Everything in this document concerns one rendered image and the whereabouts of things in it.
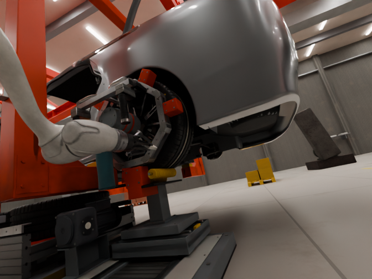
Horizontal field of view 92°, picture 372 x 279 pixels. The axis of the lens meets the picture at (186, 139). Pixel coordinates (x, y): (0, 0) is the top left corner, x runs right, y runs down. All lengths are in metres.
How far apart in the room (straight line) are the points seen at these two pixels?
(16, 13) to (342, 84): 15.13
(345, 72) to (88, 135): 15.55
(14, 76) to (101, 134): 0.26
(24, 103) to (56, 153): 0.17
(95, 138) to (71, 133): 0.07
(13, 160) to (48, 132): 0.55
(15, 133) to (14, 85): 0.65
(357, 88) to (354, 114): 1.65
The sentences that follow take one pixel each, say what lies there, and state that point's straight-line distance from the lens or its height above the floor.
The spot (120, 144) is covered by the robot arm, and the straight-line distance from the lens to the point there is 0.71.
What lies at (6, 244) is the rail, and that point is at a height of 0.30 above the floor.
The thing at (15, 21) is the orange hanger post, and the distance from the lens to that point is 1.73.
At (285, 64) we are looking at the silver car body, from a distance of 1.20.
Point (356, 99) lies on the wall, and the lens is 15.26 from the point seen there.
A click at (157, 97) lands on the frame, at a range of 1.08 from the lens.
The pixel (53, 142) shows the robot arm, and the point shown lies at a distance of 0.74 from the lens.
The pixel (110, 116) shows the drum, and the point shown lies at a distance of 1.07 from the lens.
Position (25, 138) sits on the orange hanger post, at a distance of 1.32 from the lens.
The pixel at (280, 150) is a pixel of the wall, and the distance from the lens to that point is 13.45.
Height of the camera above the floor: 0.42
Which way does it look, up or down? 14 degrees up
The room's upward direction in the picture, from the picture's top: 12 degrees counter-clockwise
